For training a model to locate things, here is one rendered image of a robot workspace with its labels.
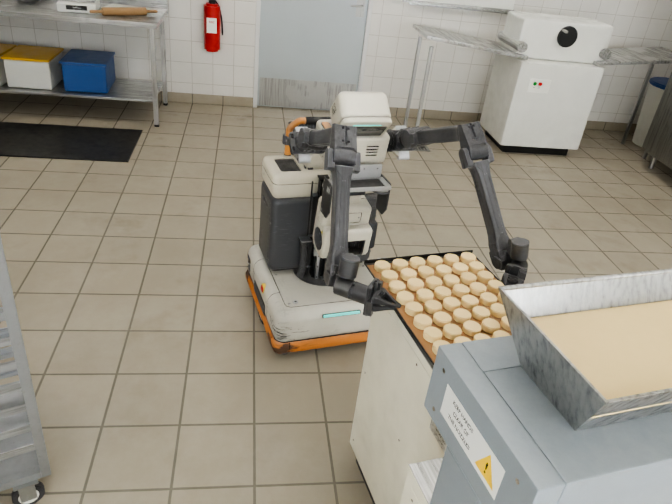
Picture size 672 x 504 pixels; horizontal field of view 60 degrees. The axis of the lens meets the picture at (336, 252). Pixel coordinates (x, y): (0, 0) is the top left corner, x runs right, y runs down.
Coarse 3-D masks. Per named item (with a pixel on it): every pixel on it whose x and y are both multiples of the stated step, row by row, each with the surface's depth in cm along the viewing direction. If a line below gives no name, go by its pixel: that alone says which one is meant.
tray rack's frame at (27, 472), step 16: (32, 384) 228; (0, 400) 220; (16, 400) 220; (16, 416) 214; (0, 448) 202; (0, 464) 196; (16, 464) 197; (32, 464) 198; (0, 480) 191; (16, 480) 192; (32, 480) 196; (32, 496) 198
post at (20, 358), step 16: (0, 240) 151; (0, 256) 153; (0, 272) 156; (0, 288) 158; (16, 320) 165; (16, 336) 167; (16, 352) 169; (32, 400) 180; (32, 416) 183; (32, 432) 186; (48, 464) 196
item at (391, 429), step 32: (384, 320) 185; (384, 352) 187; (416, 352) 165; (384, 384) 189; (416, 384) 166; (384, 416) 191; (416, 416) 168; (384, 448) 193; (416, 448) 169; (384, 480) 195
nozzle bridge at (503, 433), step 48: (432, 384) 115; (480, 384) 103; (528, 384) 105; (480, 432) 99; (528, 432) 95; (576, 432) 96; (624, 432) 97; (480, 480) 100; (528, 480) 87; (576, 480) 88; (624, 480) 92
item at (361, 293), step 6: (354, 282) 172; (372, 282) 169; (354, 288) 171; (360, 288) 170; (366, 288) 170; (372, 288) 168; (354, 294) 170; (360, 294) 170; (366, 294) 168; (372, 294) 171; (354, 300) 172; (360, 300) 170; (366, 300) 169
